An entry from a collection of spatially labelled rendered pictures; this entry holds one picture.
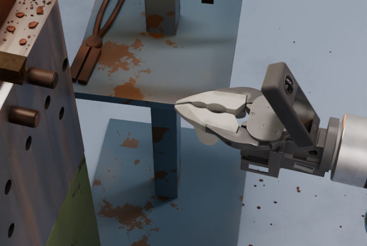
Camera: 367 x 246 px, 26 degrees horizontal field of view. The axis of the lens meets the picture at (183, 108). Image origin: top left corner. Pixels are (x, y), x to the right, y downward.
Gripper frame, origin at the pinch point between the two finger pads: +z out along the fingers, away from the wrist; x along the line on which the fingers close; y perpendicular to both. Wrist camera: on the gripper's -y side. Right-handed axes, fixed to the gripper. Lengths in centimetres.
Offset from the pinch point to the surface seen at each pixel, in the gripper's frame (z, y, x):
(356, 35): -25, 100, 113
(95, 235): 27, 86, 20
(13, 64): 23.6, -1.1, -0.3
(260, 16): 5, 100, 113
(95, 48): 27, 33, 33
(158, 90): 12.3, 34.7, 27.3
